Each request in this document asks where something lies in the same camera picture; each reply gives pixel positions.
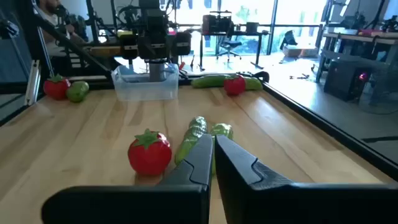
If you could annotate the black 3D printer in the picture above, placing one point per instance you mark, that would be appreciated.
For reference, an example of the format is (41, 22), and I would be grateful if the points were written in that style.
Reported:
(216, 23)

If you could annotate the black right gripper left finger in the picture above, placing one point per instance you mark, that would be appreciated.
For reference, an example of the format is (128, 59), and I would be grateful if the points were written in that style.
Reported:
(140, 205)

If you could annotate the black office desk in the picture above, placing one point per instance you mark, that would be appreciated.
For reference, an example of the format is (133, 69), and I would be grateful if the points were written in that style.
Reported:
(236, 32)

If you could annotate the large red apple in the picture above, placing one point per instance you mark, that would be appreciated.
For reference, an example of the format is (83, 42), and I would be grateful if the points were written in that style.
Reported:
(149, 158)

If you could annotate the red toy tomato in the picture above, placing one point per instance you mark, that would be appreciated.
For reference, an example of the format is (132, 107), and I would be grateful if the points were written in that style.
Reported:
(56, 88)
(234, 85)

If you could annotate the black diagonal frame strut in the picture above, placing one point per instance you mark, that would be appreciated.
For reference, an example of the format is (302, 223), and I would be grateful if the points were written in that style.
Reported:
(71, 46)

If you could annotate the black computer case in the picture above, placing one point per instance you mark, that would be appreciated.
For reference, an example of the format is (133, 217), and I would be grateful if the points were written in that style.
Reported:
(342, 81)

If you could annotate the black office chair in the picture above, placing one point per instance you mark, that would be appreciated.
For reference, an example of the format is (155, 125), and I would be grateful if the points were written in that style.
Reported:
(229, 45)

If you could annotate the person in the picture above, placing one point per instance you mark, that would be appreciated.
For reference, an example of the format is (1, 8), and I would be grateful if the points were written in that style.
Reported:
(51, 18)

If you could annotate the wooden workbench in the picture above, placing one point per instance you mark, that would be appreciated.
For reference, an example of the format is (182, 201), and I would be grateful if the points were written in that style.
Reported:
(357, 37)

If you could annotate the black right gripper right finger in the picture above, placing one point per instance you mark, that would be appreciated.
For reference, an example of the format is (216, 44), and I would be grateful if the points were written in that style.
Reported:
(280, 205)

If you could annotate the aluminium frame post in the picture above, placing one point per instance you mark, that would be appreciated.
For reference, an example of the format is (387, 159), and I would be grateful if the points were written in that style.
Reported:
(32, 82)

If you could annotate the green toy cucumber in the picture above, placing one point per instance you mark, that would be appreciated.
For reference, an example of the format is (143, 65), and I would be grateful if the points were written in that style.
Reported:
(208, 81)
(254, 84)

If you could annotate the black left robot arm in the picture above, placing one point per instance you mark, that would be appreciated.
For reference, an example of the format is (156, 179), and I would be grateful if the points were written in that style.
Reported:
(154, 37)

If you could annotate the clear plastic basket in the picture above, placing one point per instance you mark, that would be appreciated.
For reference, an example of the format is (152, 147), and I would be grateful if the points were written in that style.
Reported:
(140, 90)

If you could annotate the green toy pepper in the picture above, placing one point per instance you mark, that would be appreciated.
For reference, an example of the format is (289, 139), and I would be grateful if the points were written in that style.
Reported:
(77, 91)

